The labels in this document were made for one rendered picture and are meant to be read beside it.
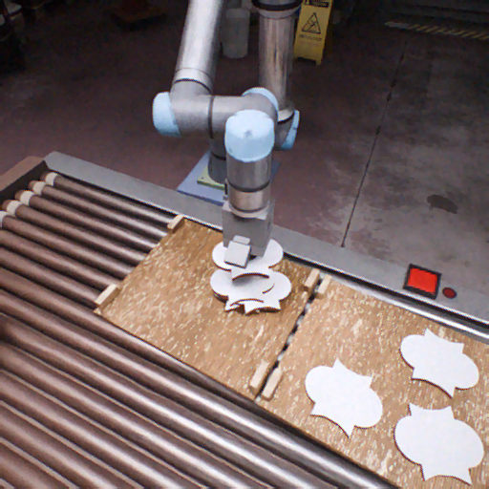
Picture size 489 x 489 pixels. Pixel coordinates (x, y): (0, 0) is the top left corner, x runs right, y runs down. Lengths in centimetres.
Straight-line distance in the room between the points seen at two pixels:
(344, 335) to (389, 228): 169
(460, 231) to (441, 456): 198
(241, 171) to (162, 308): 42
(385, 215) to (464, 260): 50
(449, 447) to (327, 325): 30
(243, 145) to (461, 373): 62
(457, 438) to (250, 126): 64
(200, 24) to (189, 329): 61
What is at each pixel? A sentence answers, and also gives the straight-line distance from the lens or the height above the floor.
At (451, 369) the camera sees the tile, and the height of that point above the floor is 95.
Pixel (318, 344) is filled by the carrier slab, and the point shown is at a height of 94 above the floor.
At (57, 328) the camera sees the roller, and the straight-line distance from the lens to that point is 99.
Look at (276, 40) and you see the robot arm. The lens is 104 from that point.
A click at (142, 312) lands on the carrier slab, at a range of 93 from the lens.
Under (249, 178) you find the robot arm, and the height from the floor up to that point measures 130.
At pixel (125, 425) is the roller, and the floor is 92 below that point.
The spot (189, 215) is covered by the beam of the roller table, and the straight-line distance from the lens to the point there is 114.
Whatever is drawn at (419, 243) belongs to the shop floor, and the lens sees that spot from 252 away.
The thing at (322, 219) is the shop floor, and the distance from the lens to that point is 249.
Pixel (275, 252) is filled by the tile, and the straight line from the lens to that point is 83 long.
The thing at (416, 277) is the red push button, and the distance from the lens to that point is 105.
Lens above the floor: 170
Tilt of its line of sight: 48 degrees down
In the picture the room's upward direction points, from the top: straight up
